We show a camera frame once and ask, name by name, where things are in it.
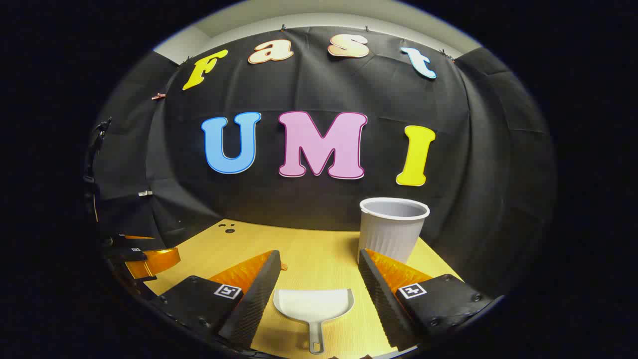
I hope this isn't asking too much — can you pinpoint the white ribbed garbage bin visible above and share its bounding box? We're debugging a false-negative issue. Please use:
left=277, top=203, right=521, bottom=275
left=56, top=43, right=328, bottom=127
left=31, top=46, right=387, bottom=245
left=358, top=197, right=431, bottom=265

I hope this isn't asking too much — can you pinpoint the wooden desktop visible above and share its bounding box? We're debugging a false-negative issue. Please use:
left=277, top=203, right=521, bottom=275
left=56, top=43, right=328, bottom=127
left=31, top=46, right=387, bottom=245
left=145, top=218, right=464, bottom=359

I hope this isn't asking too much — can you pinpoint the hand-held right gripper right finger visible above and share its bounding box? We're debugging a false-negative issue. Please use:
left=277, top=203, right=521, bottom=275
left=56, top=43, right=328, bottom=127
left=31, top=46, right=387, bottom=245
left=358, top=248, right=494, bottom=352

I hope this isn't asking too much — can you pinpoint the dark clamp fixture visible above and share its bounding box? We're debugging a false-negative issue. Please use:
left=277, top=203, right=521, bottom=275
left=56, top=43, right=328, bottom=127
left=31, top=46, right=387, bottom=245
left=84, top=117, right=113, bottom=222

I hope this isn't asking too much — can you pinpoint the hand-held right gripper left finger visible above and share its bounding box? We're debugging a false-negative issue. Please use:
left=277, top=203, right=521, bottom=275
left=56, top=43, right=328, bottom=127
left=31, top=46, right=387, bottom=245
left=150, top=249, right=282, bottom=350

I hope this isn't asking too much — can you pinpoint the white plastic dustpan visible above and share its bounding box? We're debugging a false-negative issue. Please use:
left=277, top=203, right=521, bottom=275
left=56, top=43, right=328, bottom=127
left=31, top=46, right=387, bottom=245
left=273, top=288, right=355, bottom=355

